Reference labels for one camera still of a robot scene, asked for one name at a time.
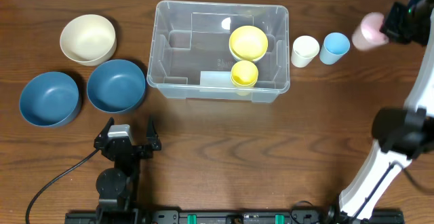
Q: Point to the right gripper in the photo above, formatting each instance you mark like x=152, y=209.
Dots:
x=392, y=22

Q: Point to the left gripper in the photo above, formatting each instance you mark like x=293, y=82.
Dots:
x=136, y=148

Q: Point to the pink cup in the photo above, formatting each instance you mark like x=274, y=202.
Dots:
x=367, y=35

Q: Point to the yellow cup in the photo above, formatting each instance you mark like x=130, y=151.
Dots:
x=244, y=74
x=243, y=89

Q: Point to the yellow small bowl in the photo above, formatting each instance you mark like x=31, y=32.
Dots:
x=248, y=42

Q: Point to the cream small bowl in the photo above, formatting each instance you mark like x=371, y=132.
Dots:
x=238, y=58

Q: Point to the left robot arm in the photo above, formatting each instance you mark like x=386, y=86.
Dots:
x=117, y=186

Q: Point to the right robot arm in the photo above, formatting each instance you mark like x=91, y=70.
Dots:
x=400, y=134

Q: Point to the blue bowl near container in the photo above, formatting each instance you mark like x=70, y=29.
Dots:
x=116, y=86

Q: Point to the clear plastic storage container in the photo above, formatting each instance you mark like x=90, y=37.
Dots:
x=190, y=55

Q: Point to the light blue cup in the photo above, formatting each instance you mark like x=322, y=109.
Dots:
x=335, y=45

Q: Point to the blue bowl far left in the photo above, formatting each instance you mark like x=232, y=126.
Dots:
x=50, y=100

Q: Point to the cream large bowl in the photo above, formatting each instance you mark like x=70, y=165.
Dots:
x=89, y=40

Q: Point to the cream cup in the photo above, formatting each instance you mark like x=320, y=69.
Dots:
x=304, y=49

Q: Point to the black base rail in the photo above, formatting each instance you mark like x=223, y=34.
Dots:
x=175, y=217

